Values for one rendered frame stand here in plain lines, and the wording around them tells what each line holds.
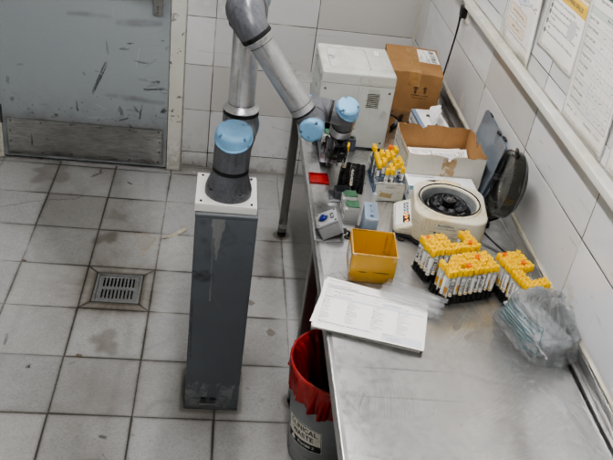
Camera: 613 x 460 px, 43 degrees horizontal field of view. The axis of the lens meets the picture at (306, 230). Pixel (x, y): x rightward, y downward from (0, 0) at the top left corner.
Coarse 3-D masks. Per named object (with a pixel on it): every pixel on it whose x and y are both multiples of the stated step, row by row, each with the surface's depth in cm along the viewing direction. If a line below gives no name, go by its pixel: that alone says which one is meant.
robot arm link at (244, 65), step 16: (240, 48) 238; (240, 64) 241; (256, 64) 243; (240, 80) 243; (256, 80) 247; (240, 96) 246; (224, 112) 251; (240, 112) 248; (256, 112) 251; (256, 128) 255
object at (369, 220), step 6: (366, 204) 244; (366, 210) 241; (372, 210) 242; (366, 216) 238; (372, 216) 239; (378, 216) 239; (360, 222) 249; (366, 222) 238; (372, 222) 238; (378, 222) 238; (360, 228) 247; (366, 228) 239; (372, 228) 239
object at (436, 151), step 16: (400, 128) 288; (416, 128) 289; (432, 128) 289; (448, 128) 290; (400, 144) 279; (416, 144) 292; (432, 144) 293; (448, 144) 293; (464, 144) 294; (480, 144) 280; (416, 160) 269; (432, 160) 269; (448, 160) 269; (464, 160) 270; (480, 160) 271; (448, 176) 274; (464, 176) 274; (480, 176) 274
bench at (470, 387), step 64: (320, 192) 267; (320, 256) 235; (448, 320) 217; (384, 384) 193; (448, 384) 196; (512, 384) 199; (576, 384) 202; (384, 448) 176; (448, 448) 178; (512, 448) 181; (576, 448) 183
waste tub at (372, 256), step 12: (360, 240) 234; (372, 240) 234; (384, 240) 234; (348, 252) 231; (360, 252) 237; (372, 252) 236; (384, 252) 236; (396, 252) 225; (348, 264) 228; (360, 264) 223; (372, 264) 223; (384, 264) 223; (396, 264) 223; (348, 276) 226; (360, 276) 226; (372, 276) 226; (384, 276) 226
